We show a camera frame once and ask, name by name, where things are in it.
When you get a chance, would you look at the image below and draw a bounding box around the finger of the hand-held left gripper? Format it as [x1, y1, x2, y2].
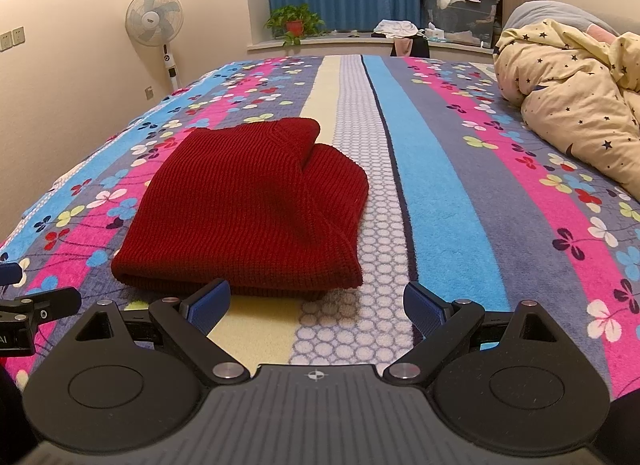
[0, 287, 82, 326]
[0, 262, 24, 287]

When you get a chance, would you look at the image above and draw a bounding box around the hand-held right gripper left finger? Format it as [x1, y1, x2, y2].
[75, 279, 251, 387]

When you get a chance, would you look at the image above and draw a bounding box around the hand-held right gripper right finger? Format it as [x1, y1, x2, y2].
[382, 281, 568, 387]

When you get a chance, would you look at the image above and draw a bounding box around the red knitted sweater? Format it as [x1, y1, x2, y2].
[111, 118, 370, 301]

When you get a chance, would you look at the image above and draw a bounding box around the white clothes pile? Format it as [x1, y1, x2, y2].
[372, 19, 421, 39]

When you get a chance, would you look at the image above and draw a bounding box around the floral striped blanket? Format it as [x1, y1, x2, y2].
[0, 54, 640, 446]

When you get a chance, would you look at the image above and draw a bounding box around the cream star print quilt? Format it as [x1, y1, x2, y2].
[493, 18, 640, 185]

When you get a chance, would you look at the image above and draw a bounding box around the chair with pink cloth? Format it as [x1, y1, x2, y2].
[390, 36, 431, 58]

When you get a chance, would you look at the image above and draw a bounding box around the white standing fan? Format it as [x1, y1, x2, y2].
[125, 0, 183, 93]

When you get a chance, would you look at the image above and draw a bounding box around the clear plastic storage box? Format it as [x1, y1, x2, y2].
[420, 0, 501, 48]

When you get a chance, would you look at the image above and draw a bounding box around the potted green plant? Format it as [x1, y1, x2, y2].
[264, 4, 328, 47]

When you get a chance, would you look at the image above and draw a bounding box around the grey pillow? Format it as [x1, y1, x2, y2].
[502, 0, 621, 38]

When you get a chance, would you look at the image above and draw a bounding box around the pink pillow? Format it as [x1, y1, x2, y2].
[585, 24, 621, 46]

